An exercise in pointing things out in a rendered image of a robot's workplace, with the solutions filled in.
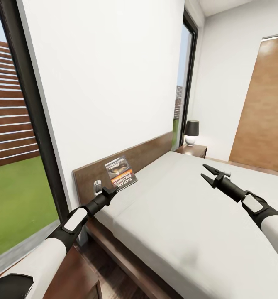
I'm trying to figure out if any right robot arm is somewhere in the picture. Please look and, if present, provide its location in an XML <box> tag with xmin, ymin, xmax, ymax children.
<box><xmin>201</xmin><ymin>164</ymin><xmax>278</xmax><ymax>254</ymax></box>

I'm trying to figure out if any hardback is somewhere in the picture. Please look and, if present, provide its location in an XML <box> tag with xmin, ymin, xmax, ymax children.
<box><xmin>105</xmin><ymin>155</ymin><xmax>138</xmax><ymax>193</ymax></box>

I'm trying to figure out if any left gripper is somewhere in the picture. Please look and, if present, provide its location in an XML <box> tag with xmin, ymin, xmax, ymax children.
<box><xmin>93</xmin><ymin>186</ymin><xmax>119</xmax><ymax>209</ymax></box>

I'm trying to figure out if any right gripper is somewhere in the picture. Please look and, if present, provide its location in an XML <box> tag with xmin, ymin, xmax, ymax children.
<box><xmin>201</xmin><ymin>164</ymin><xmax>237</xmax><ymax>196</ymax></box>

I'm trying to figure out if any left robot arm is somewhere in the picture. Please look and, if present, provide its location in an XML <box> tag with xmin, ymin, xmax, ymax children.
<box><xmin>0</xmin><ymin>181</ymin><xmax>119</xmax><ymax>299</ymax></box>

